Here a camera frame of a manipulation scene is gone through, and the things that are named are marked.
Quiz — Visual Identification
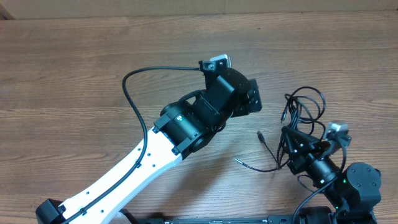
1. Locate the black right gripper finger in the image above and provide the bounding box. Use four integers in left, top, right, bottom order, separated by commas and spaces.
281, 126, 309, 156
298, 131, 330, 152

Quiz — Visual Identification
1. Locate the thin black USB cable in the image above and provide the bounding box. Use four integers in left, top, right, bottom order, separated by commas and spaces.
233, 93, 321, 173

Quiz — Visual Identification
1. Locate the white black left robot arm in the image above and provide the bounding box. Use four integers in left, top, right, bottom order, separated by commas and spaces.
35, 68, 262, 223

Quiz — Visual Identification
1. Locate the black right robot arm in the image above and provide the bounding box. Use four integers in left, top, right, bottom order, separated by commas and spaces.
281, 122, 381, 223

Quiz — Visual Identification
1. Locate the black right camera cable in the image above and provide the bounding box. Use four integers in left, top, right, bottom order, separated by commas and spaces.
291, 133, 352, 224

